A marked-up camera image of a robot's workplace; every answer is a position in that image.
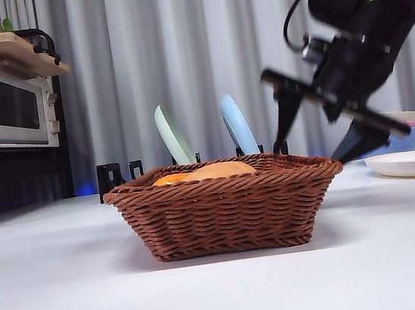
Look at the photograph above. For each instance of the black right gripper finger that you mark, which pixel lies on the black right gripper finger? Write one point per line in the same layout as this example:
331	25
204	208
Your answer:
287	110
362	142

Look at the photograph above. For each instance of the tan round potato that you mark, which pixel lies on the tan round potato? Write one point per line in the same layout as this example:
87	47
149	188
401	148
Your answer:
221	170

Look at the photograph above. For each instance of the brown wicker basket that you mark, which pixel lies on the brown wicker basket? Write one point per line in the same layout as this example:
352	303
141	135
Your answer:
230	213

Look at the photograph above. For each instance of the orange plastic corn cob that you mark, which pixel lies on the orange plastic corn cob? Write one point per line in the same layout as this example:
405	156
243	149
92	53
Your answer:
167	180

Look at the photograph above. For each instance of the pale blue plate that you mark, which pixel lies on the pale blue plate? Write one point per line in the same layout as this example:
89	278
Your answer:
238	128

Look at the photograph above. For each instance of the white flat plate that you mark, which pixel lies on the white flat plate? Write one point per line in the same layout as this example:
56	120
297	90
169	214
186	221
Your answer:
411	164

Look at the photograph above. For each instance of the cream bowl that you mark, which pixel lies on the cream bowl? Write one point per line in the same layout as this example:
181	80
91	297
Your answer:
411	116

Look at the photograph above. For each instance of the grey pleated curtain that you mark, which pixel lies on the grey pleated curtain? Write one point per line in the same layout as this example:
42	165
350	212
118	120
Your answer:
197	49

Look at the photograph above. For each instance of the pale green plate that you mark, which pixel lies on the pale green plate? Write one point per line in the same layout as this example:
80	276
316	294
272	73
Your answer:
173	140

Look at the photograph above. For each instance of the black dish rack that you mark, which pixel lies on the black dish rack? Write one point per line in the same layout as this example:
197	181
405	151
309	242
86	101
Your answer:
109	179

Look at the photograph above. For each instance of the light wooden board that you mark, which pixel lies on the light wooden board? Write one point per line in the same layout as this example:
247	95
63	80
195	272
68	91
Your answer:
26	60

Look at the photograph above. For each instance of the cream toaster oven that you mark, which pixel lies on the cream toaster oven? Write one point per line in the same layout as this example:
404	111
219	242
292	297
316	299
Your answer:
10	108

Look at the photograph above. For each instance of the green leafy sprig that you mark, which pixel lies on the green leafy sprig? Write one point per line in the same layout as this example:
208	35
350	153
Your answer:
5	25

